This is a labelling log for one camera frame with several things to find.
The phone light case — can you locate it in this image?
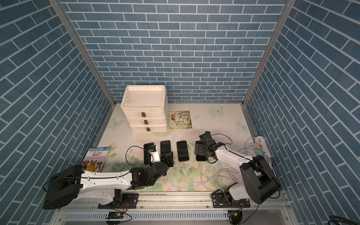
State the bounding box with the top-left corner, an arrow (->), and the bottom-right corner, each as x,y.
160,140 -> 171,158
196,141 -> 207,162

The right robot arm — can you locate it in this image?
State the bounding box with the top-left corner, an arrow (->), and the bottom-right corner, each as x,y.
199,131 -> 282,206

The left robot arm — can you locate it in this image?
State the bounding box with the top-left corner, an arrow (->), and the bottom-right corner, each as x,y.
43,152 -> 174,210

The colourful children's picture book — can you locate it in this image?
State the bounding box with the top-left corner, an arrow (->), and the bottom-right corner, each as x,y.
169,111 -> 192,130

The white three-drawer storage box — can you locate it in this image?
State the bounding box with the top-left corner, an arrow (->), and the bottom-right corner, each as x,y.
121,85 -> 169,133

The small black controller board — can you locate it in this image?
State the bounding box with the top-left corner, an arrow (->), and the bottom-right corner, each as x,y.
106,212 -> 124,220

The white power strip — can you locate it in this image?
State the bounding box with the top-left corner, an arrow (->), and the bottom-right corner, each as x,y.
250,136 -> 272,157

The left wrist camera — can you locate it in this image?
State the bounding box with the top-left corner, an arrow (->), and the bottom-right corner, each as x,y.
148,145 -> 161,164

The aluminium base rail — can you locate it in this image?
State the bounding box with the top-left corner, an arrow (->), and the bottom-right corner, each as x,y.
61,191 -> 291,212

